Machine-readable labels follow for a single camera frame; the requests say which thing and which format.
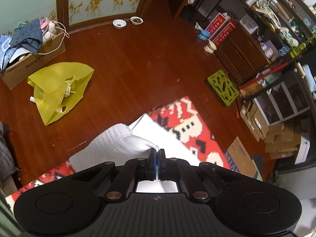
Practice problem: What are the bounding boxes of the white sweatshirt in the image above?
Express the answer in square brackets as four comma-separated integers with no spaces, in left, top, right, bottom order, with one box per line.
[68,112,201,194]

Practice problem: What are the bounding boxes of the cardboard box with clothes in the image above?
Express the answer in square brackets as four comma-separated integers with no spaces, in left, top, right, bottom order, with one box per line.
[1,20,69,90]

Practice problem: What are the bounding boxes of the Mianshu flattened cardboard box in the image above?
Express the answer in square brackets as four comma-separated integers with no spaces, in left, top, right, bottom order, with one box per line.
[224,137,262,181]

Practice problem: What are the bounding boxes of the stack of flattened cardboard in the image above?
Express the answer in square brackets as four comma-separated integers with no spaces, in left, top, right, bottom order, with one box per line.
[240,103,311,164]

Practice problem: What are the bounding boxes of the red Christmas pattern tablecloth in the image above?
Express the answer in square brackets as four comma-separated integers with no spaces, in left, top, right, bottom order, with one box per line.
[5,96,229,208]

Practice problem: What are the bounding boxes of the white plastic drawer unit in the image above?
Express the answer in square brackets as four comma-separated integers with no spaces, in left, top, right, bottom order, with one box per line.
[253,71,309,125]

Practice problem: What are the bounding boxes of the yellow plastic bag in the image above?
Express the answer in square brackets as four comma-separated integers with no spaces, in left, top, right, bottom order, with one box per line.
[27,62,94,126]

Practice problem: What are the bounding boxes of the white pet bowl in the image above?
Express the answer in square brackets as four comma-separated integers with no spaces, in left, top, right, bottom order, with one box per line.
[113,19,127,29]
[130,16,144,26]

